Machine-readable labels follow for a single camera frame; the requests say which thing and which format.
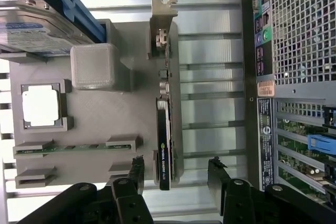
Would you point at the hard disk with blue caddy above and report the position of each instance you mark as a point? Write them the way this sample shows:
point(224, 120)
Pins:
point(23, 32)

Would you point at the open black PC case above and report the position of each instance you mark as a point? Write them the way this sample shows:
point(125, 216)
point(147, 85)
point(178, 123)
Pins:
point(248, 51)

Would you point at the grey parts rack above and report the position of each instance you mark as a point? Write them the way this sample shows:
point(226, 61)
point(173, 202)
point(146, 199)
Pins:
point(105, 119)

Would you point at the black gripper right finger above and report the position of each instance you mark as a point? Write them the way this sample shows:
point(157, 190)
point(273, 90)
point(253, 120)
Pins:
point(236, 203)

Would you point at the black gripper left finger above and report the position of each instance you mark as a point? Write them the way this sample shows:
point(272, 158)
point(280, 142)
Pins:
point(126, 203)

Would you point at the green RAM stick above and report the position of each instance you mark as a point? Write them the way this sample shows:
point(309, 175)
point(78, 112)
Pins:
point(78, 147)

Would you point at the silver CPU chip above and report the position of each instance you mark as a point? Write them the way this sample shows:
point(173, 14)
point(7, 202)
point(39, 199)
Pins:
point(39, 106)

